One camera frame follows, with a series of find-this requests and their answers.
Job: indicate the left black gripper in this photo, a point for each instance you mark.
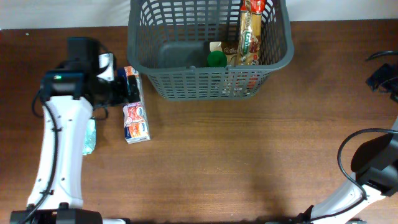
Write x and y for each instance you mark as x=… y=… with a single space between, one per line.
x=122 y=96

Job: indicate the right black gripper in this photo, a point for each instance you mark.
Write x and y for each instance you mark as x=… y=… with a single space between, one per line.
x=381 y=76

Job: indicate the grey plastic shopping basket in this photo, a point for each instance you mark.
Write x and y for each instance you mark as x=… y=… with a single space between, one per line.
x=169 y=42

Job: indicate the light green wet wipes pack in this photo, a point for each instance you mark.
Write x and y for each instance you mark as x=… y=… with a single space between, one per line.
x=90 y=137

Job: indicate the Kleenex tissue multipack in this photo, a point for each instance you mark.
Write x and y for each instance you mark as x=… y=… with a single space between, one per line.
x=136 y=127

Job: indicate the green lid jar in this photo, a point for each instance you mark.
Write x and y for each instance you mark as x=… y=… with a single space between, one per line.
x=216 y=59

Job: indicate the red spaghetti package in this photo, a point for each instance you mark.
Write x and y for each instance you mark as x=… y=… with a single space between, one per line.
x=250 y=32

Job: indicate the beige snack bag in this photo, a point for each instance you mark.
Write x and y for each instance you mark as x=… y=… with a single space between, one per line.
x=228 y=48

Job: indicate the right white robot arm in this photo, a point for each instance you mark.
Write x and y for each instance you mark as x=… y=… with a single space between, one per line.
x=373 y=177

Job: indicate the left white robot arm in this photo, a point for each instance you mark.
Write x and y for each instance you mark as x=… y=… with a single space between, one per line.
x=69 y=94

